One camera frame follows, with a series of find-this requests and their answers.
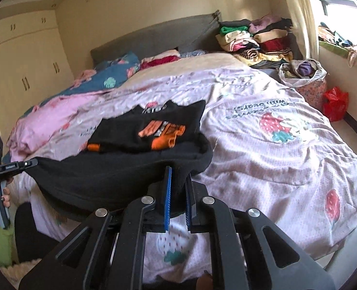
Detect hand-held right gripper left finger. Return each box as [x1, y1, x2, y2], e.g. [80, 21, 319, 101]
[18, 166, 173, 290]

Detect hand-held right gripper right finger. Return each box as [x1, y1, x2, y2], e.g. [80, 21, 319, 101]
[185, 172, 336, 290]

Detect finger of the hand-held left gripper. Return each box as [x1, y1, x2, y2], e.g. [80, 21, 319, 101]
[16, 158, 39, 174]

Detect black sweater with orange cuffs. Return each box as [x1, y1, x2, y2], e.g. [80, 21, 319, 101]
[26, 100, 214, 222]

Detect stack of folded clothes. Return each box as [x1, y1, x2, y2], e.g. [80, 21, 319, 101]
[215, 17, 297, 68]

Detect clothes on windowsill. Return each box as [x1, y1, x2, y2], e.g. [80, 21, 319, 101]
[317, 22, 357, 68]

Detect plain pink quilt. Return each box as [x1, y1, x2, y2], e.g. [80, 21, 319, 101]
[8, 92, 107, 161]

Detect person's black pants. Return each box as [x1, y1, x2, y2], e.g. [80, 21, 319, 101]
[13, 202, 63, 265]

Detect pink strawberry print duvet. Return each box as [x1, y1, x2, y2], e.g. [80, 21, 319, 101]
[14, 66, 357, 284]

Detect cream wardrobe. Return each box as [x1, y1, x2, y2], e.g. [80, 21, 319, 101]
[0, 8, 78, 147]

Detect beige fluffy cloth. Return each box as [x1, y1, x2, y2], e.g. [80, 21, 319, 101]
[0, 259, 44, 290]

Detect blue floral quilt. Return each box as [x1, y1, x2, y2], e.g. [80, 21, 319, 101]
[55, 51, 141, 97]

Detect red cloth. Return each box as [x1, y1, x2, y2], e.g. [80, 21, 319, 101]
[139, 54, 182, 71]

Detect grey bed headboard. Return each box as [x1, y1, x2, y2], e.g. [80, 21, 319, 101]
[90, 10, 222, 67]

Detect floral fabric box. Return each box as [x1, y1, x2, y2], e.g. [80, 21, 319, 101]
[296, 77, 329, 107]

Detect red plastic bag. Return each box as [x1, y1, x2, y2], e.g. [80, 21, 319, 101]
[322, 86, 350, 122]

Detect bag with purple cloth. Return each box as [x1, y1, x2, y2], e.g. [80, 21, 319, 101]
[279, 58, 328, 87]

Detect cream curtain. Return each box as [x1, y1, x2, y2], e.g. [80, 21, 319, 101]
[277, 0, 321, 64]

